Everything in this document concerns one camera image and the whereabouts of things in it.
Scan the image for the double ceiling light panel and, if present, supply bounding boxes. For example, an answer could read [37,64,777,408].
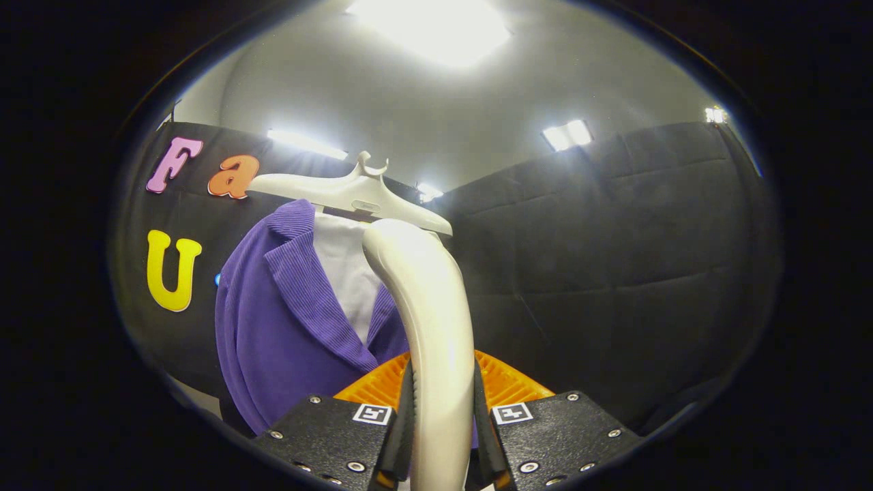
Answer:
[542,119,594,153]

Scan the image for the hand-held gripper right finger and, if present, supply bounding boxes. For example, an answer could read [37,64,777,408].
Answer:
[472,349,644,491]

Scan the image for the purple corduroy jacket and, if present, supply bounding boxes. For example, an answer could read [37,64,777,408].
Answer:
[214,198,414,438]

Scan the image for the large square ceiling light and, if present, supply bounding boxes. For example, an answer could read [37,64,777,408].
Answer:
[345,0,512,69]

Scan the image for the white clothes hanger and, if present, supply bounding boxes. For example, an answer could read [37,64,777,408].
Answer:
[246,151,454,238]

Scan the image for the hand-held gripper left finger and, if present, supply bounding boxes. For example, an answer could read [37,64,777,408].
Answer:
[252,351,417,491]

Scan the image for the white garment steamer head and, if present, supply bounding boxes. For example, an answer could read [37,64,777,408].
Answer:
[361,218,477,491]

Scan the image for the long ceiling light strip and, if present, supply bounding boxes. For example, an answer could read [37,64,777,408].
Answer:
[266,128,350,162]

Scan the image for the white shirt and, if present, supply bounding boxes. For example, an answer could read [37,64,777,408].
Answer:
[312,212,385,346]

